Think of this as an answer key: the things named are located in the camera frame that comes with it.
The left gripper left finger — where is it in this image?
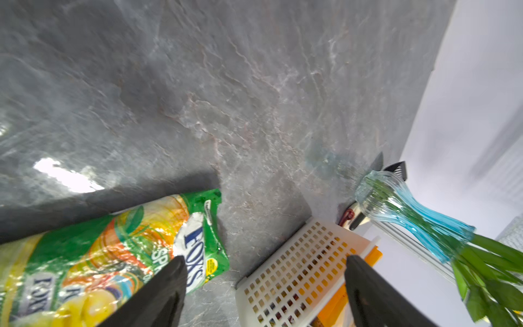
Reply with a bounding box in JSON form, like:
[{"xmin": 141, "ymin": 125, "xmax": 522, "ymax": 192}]
[{"xmin": 100, "ymin": 256, "xmax": 187, "ymax": 327}]

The artificial flower bouquet in vase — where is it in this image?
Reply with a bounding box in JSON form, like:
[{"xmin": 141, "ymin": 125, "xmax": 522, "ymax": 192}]
[{"xmin": 355, "ymin": 170, "xmax": 522, "ymax": 326}]

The white wire wall shelf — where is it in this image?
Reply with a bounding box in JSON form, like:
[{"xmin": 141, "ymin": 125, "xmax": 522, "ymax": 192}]
[{"xmin": 496, "ymin": 215, "xmax": 523, "ymax": 252}]

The green Fox's candy bag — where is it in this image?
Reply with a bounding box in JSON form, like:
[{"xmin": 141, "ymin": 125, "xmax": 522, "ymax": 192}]
[{"xmin": 1, "ymin": 189, "xmax": 230, "ymax": 326}]

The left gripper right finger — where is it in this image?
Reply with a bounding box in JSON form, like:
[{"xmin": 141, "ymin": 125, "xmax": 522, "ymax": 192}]
[{"xmin": 345, "ymin": 256, "xmax": 436, "ymax": 327}]

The yellow orange candy bag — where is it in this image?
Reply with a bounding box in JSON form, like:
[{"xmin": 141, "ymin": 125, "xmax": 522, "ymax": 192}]
[{"xmin": 316, "ymin": 244, "xmax": 384, "ymax": 327}]

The white plastic perforated basket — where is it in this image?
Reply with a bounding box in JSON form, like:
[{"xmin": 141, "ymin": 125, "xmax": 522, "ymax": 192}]
[{"xmin": 235, "ymin": 218, "xmax": 378, "ymax": 326}]

